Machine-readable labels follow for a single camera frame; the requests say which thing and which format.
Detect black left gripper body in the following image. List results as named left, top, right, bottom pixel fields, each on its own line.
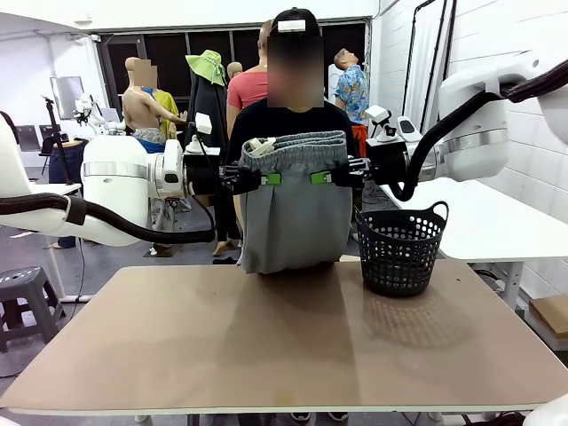
left=183, top=154, right=222, bottom=197

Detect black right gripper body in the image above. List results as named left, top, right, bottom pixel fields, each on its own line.
left=367, top=143, right=409, bottom=185

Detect grey shorts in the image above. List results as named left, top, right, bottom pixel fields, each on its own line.
left=237, top=130, right=354, bottom=275

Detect black perforated plastic basket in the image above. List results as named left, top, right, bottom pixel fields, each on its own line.
left=354, top=201, right=450, bottom=297

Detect mannequin with yellow shirt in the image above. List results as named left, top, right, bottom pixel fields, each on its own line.
left=153, top=88, right=181, bottom=142

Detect mannequin in floral shirt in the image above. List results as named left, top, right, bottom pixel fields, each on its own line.
left=333, top=47, right=371, bottom=157

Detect mannequin in black coat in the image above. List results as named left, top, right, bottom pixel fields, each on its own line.
left=184, top=70, right=243, bottom=257

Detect person in black t-shirt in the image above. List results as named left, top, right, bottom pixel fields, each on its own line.
left=224, top=26, right=359, bottom=270

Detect mannequin with red top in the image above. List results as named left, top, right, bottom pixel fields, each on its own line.
left=225, top=20, right=274, bottom=144

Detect bare-chested mannequin with shorts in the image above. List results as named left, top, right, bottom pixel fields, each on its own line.
left=122, top=56, right=188, bottom=153

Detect green sun hat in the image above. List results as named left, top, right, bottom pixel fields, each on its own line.
left=185, top=49, right=228, bottom=88

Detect black backdrop stand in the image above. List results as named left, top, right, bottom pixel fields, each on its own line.
left=401, top=0, right=458, bottom=128

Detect large white side table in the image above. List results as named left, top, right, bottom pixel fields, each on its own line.
left=381, top=177, right=568, bottom=312

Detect denim-clad mannequin bottom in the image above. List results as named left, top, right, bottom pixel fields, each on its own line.
left=48, top=138, right=91, bottom=185

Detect black tripod stand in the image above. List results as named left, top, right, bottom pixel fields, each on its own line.
left=40, top=95, right=73, bottom=185

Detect dark desktop monitor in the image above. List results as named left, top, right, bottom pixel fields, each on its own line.
left=38, top=124, right=61, bottom=154
left=16, top=124, right=39, bottom=153

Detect black baseball cap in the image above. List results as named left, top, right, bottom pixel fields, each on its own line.
left=271, top=6, right=321, bottom=40

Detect grey plastic stool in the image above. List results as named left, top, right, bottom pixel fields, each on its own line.
left=0, top=265, right=67, bottom=354

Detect brown cardboard box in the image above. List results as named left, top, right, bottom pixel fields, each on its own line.
left=527, top=294, right=568, bottom=341

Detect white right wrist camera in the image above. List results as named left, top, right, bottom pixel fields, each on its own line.
left=365, top=105, right=406, bottom=146

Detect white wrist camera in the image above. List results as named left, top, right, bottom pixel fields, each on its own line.
left=365, top=105, right=406, bottom=146
left=184, top=112, right=221, bottom=156

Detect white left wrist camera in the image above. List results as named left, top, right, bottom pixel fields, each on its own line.
left=184, top=112, right=221, bottom=156

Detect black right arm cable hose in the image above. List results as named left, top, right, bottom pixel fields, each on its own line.
left=390, top=59, right=568, bottom=203

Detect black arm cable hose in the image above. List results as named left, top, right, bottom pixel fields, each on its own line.
left=390, top=59, right=568, bottom=203
left=0, top=193, right=218, bottom=244

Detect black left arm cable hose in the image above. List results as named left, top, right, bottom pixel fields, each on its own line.
left=0, top=193, right=218, bottom=244

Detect dark window wall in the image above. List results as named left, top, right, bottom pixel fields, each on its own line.
left=91, top=17, right=374, bottom=114

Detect grey wall-mounted screen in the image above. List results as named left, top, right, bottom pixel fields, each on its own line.
left=49, top=75, right=84, bottom=120

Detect dark floor cable bundle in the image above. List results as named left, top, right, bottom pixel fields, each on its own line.
left=461, top=410, right=529, bottom=426

